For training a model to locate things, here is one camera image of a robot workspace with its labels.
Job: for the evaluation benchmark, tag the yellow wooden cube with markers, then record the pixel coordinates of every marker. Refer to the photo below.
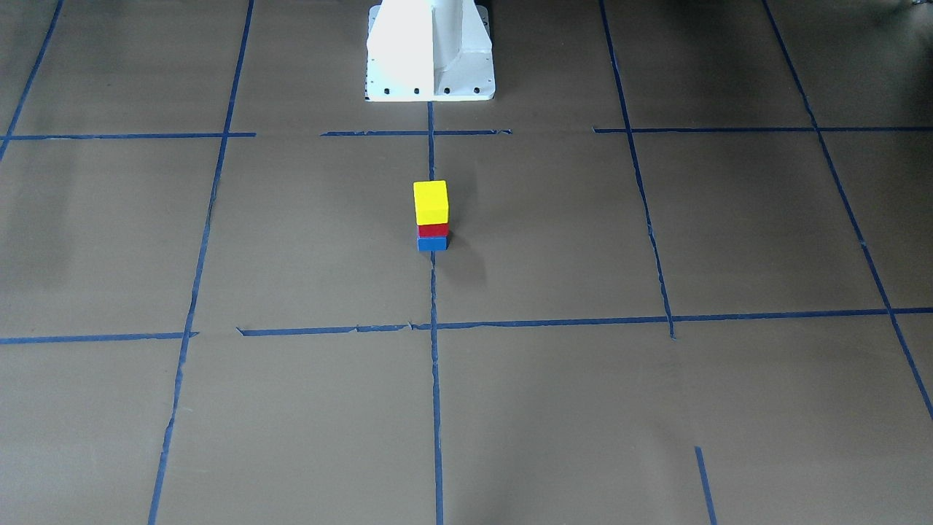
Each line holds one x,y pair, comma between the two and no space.
431,202

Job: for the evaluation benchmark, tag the white metal camera stand base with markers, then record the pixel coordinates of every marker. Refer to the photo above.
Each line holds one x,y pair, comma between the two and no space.
426,51

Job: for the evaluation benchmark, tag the red wooden cube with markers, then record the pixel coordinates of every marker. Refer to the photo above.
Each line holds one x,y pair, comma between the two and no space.
433,230

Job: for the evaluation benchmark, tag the blue wooden cube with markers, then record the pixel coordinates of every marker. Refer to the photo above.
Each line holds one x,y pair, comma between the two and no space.
432,243

